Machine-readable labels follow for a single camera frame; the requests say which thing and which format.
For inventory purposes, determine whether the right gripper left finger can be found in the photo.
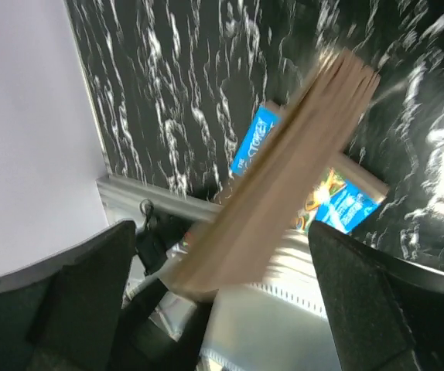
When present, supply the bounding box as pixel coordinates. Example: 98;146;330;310
0;220;136;370

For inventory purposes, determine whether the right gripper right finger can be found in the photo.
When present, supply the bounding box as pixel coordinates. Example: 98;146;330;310
308;222;444;370

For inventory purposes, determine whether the white slotted cable duct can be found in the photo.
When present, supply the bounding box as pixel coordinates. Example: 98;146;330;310
248;283;327;320

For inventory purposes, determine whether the blue 26-Storey Treehouse book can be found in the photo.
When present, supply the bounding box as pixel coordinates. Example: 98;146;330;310
231;101;388;234

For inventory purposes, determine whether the black marble pattern mat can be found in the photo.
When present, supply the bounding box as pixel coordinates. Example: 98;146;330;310
66;1;444;271

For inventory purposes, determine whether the aluminium front rail frame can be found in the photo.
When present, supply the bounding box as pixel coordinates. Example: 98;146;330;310
96;174;323;371

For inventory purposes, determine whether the dark green 104-Storey Treehouse book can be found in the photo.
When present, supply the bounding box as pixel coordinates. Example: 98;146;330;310
166;49;380;296

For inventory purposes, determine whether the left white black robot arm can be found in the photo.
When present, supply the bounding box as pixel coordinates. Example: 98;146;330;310
107;199;213;370

